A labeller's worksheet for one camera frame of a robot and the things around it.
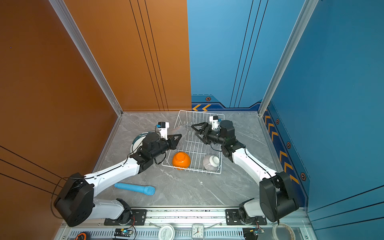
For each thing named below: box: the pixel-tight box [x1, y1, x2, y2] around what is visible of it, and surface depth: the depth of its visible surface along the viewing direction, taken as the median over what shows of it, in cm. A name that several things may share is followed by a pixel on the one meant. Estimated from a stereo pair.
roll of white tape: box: [272, 223, 296, 240], surface depth 70 cm
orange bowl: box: [172, 151, 191, 170], surface depth 89 cm
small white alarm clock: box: [191, 223, 205, 240], surface depth 70 cm
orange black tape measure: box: [74, 231, 91, 240], surface depth 68 cm
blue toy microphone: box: [114, 183, 156, 196], surface depth 81 cm
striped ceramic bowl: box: [203, 154, 220, 173], surface depth 87 cm
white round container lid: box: [158, 224, 175, 240], surface depth 66 cm
